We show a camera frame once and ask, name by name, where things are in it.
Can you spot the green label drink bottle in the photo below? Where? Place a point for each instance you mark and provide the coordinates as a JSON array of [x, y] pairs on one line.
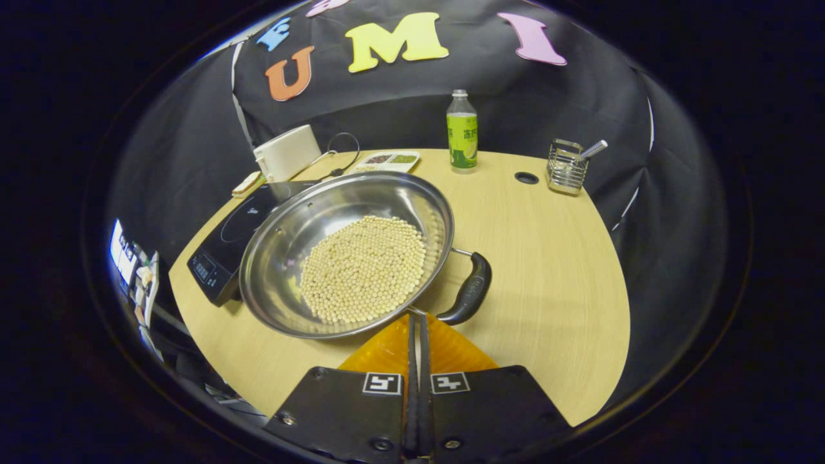
[[462, 142]]

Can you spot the heap of soybeans in pot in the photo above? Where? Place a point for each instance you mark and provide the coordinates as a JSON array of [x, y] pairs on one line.
[[364, 270]]

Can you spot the white toaster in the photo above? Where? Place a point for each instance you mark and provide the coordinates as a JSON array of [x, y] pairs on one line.
[[287, 154]]

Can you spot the heap of green mung beans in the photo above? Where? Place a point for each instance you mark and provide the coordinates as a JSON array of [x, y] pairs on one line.
[[404, 158]]

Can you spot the heap of red beans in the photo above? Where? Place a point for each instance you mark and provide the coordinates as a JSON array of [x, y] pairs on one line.
[[378, 158]]

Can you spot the small food plate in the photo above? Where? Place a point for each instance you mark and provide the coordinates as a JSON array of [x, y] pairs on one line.
[[248, 187]]

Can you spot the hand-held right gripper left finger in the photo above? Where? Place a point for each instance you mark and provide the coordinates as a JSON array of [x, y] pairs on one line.
[[341, 412]]

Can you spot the stainless steel pot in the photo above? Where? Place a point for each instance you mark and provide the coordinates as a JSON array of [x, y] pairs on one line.
[[309, 219]]

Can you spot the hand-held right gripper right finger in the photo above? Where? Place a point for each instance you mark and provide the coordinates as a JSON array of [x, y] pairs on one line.
[[496, 406]]

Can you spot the black induction cooktop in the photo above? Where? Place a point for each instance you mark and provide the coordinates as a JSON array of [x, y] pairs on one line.
[[225, 251]]

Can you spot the black table grommet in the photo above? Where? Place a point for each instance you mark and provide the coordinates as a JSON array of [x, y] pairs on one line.
[[526, 178]]

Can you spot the white divided dish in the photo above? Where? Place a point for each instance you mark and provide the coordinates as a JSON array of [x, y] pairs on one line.
[[387, 166]]

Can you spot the white cluttered shelf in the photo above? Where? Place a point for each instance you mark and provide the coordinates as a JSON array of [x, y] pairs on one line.
[[126, 254]]

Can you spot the bread slice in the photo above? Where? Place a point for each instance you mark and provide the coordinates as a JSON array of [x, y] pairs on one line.
[[245, 183]]

